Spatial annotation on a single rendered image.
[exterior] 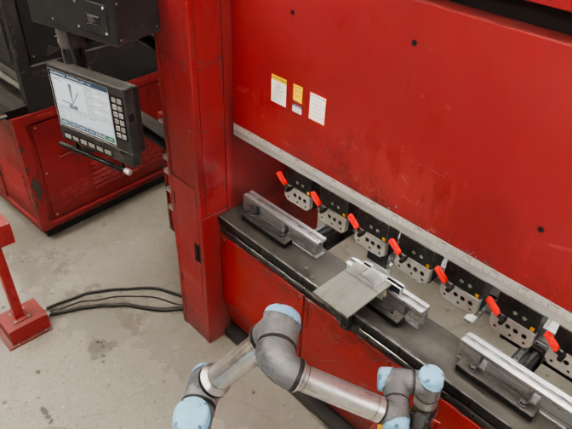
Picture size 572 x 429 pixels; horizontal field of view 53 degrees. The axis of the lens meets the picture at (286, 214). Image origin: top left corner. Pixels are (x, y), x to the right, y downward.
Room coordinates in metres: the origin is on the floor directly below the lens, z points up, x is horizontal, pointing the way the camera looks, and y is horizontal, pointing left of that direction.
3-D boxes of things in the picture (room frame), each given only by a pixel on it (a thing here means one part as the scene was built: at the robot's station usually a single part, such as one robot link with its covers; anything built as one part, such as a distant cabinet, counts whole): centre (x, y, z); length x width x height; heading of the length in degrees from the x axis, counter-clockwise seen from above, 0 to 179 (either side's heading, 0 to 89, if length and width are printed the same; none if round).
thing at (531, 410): (1.27, -0.77, 0.89); 0.30 x 0.05 x 0.03; 45
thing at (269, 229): (2.11, 0.09, 0.89); 0.30 x 0.05 x 0.03; 45
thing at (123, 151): (2.21, 0.82, 1.42); 0.45 x 0.12 x 0.36; 59
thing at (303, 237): (2.12, 0.01, 0.92); 0.50 x 0.06 x 0.10; 45
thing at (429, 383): (1.08, -0.45, 1.14); 0.09 x 0.08 x 0.11; 83
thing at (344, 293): (1.63, -0.27, 1.00); 0.26 x 0.18 x 0.01; 135
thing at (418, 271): (1.61, -0.50, 1.20); 0.15 x 0.09 x 0.17; 45
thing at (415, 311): (1.69, -0.42, 0.92); 0.39 x 0.06 x 0.10; 45
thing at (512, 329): (1.33, -0.78, 1.20); 0.15 x 0.09 x 0.17; 45
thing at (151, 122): (2.45, 0.74, 1.18); 0.40 x 0.24 x 0.07; 45
